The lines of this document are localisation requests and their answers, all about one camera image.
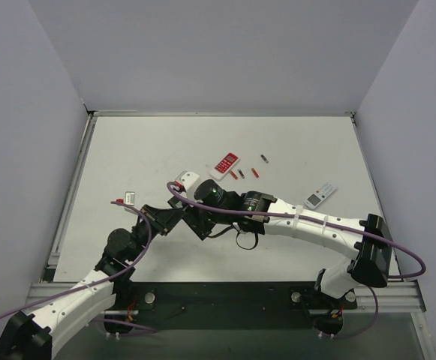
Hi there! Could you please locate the black remote control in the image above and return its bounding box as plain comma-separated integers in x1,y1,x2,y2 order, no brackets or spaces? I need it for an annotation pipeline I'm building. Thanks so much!
167,194,215,242

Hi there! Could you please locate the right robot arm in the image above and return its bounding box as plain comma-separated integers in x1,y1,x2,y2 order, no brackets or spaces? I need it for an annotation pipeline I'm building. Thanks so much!
185,179,392,299

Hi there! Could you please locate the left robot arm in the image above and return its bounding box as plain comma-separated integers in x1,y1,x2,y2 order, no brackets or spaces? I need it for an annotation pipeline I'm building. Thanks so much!
0,205,185,359

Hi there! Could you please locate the red and white remote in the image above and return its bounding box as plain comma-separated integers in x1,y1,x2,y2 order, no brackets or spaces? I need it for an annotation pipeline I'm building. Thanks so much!
209,152,240,182

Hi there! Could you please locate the white remote control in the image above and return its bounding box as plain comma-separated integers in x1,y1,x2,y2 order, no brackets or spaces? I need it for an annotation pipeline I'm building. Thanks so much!
305,182,337,210

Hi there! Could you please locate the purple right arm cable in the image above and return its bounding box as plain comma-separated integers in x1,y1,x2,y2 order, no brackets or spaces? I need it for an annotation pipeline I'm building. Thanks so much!
166,181,427,341

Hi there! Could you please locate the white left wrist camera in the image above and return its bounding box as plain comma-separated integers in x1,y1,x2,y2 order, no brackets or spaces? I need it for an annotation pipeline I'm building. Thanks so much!
123,191,136,206

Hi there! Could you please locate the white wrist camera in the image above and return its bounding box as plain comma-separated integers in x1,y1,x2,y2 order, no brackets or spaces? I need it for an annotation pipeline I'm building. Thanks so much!
123,191,136,206
175,171,202,202

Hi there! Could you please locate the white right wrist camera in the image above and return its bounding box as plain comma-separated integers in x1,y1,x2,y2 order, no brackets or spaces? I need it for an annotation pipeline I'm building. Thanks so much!
175,171,202,202

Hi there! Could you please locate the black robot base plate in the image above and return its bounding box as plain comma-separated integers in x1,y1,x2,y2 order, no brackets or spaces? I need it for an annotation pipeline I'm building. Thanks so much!
104,281,357,335

